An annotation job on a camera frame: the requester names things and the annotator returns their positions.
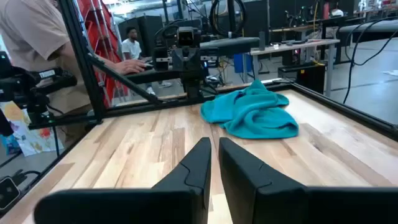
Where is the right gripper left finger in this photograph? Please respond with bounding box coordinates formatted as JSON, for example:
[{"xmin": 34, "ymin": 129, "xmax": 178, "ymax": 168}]
[{"xmin": 34, "ymin": 137, "xmax": 212, "ymax": 224}]

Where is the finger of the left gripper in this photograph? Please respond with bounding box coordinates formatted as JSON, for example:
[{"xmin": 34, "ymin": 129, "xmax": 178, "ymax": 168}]
[
  {"xmin": 172, "ymin": 47, "xmax": 188, "ymax": 73},
  {"xmin": 186, "ymin": 47, "xmax": 201, "ymax": 73}
]

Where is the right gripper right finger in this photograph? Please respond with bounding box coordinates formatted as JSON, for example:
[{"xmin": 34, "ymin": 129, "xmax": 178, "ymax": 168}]
[{"xmin": 219, "ymin": 137, "xmax": 398, "ymax": 224}]

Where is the teal terry towel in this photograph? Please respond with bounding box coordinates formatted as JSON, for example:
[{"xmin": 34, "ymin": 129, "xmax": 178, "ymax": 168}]
[{"xmin": 200, "ymin": 79, "xmax": 300, "ymax": 140}]

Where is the seated person in white shirt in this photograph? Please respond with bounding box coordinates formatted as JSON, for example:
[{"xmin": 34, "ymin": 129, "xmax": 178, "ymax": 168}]
[{"xmin": 117, "ymin": 15, "xmax": 164, "ymax": 58}]

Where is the person's hand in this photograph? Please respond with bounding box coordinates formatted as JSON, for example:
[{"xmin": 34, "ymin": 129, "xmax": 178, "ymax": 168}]
[{"xmin": 113, "ymin": 58, "xmax": 147, "ymax": 76}]

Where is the dark grey desk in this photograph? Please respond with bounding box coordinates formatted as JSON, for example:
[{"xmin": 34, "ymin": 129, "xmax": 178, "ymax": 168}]
[
  {"xmin": 337, "ymin": 19, "xmax": 398, "ymax": 43},
  {"xmin": 199, "ymin": 37, "xmax": 261, "ymax": 58}
]

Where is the blue bin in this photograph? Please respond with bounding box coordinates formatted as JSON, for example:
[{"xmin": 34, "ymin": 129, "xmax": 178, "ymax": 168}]
[{"xmin": 233, "ymin": 53, "xmax": 254, "ymax": 74}]

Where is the red metal rack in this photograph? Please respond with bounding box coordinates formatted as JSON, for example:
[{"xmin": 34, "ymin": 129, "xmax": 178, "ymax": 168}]
[{"xmin": 76, "ymin": 0, "xmax": 130, "ymax": 107}]

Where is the grey desk with computer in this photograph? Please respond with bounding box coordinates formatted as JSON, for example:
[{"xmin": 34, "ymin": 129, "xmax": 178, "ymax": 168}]
[{"xmin": 249, "ymin": 38, "xmax": 341, "ymax": 98}]

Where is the black computer tower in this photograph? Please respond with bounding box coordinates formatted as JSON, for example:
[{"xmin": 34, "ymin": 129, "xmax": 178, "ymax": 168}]
[{"xmin": 277, "ymin": 61, "xmax": 326, "ymax": 95}]

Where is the colourful printed paper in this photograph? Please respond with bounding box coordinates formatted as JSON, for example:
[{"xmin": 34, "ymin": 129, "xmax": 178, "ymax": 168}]
[{"xmin": 0, "ymin": 101, "xmax": 65, "ymax": 157}]

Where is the small black device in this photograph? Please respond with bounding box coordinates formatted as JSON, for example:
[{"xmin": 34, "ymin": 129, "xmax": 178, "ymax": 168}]
[{"xmin": 0, "ymin": 176, "xmax": 21, "ymax": 211}]

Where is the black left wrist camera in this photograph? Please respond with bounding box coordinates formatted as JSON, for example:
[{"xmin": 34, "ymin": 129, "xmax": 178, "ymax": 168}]
[{"xmin": 176, "ymin": 26, "xmax": 196, "ymax": 48}]

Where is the black cable coil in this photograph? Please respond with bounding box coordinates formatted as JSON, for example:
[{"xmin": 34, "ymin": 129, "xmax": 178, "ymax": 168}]
[{"xmin": 208, "ymin": 0, "xmax": 247, "ymax": 39}]

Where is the black aluminium table frame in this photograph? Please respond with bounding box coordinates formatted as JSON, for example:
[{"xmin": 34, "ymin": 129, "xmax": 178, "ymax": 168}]
[{"xmin": 27, "ymin": 0, "xmax": 398, "ymax": 141}]

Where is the black hanging cable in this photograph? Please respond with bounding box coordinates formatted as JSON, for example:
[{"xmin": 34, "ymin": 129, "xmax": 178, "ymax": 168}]
[
  {"xmin": 344, "ymin": 29, "xmax": 398, "ymax": 67},
  {"xmin": 343, "ymin": 16, "xmax": 398, "ymax": 105}
]

